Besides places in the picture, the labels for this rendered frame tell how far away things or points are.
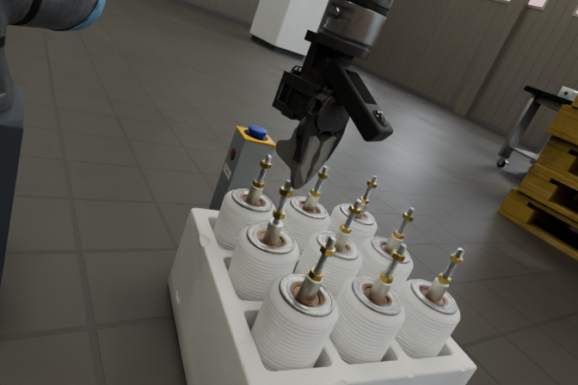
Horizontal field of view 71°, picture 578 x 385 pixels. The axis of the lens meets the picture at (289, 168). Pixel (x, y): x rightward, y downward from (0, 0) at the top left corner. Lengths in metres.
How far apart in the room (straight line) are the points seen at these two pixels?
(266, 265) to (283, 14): 5.97
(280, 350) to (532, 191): 2.07
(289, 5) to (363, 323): 6.01
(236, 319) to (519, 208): 2.09
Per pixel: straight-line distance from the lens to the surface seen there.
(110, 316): 0.80
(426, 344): 0.70
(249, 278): 0.61
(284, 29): 6.45
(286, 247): 0.61
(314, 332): 0.52
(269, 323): 0.54
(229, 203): 0.70
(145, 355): 0.75
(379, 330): 0.60
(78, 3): 0.75
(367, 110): 0.50
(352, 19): 0.52
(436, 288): 0.69
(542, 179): 2.46
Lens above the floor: 0.56
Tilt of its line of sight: 19 degrees down
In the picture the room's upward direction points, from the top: 22 degrees clockwise
